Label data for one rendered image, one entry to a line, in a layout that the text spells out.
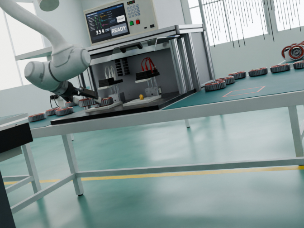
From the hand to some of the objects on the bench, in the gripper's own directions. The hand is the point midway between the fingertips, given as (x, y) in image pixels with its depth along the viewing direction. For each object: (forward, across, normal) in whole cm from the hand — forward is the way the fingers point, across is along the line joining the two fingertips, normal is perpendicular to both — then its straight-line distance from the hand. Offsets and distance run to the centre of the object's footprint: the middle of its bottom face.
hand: (88, 101), depth 200 cm
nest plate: (+16, +22, +2) cm, 27 cm away
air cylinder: (+29, +22, +10) cm, 38 cm away
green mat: (+37, +74, +12) cm, 84 cm away
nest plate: (+17, -3, +2) cm, 17 cm away
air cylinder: (+29, -3, +10) cm, 31 cm away
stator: (+36, +54, +12) cm, 66 cm away
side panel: (+52, +42, +21) cm, 70 cm away
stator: (+51, +54, +20) cm, 77 cm away
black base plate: (+19, +10, +1) cm, 21 cm away
